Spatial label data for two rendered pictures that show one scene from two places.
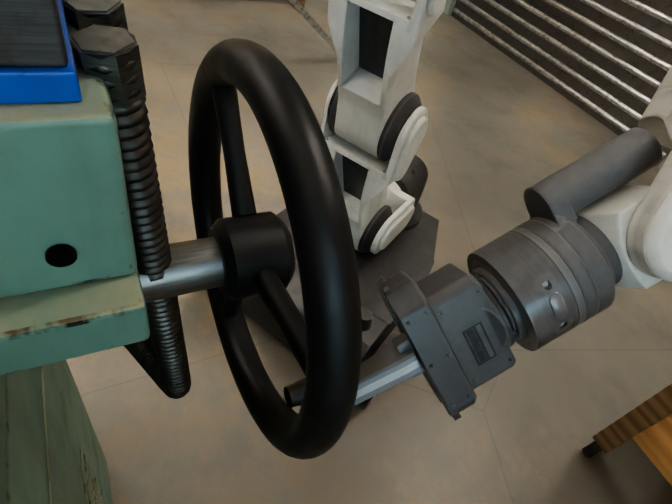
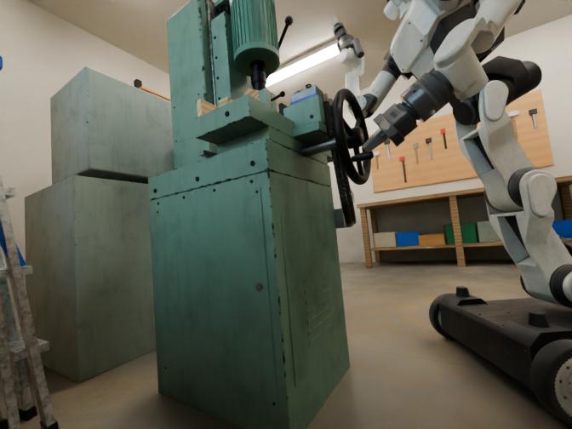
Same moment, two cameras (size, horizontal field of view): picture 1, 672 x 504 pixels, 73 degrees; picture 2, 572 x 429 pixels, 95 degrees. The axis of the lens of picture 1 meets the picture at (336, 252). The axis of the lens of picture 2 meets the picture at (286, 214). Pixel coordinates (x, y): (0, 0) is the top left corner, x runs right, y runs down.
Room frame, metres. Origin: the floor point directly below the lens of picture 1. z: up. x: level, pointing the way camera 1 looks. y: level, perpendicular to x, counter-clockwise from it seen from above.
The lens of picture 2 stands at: (-0.26, -0.60, 0.53)
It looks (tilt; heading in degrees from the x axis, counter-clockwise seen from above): 4 degrees up; 70
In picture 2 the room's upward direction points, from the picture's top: 5 degrees counter-clockwise
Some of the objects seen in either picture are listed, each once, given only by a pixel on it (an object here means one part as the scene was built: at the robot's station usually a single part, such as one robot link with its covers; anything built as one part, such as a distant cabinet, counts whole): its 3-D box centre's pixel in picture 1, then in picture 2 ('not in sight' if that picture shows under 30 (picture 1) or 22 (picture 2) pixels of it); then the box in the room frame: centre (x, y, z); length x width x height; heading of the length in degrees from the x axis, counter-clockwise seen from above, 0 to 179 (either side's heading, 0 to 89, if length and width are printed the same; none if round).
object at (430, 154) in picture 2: not in sight; (445, 147); (3.01, 1.89, 1.50); 2.00 x 0.04 x 0.90; 129
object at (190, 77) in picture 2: not in sight; (206, 100); (-0.16, 0.56, 1.16); 0.22 x 0.22 x 0.72; 38
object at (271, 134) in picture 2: not in sight; (278, 156); (0.06, 0.28, 0.82); 0.40 x 0.21 x 0.04; 38
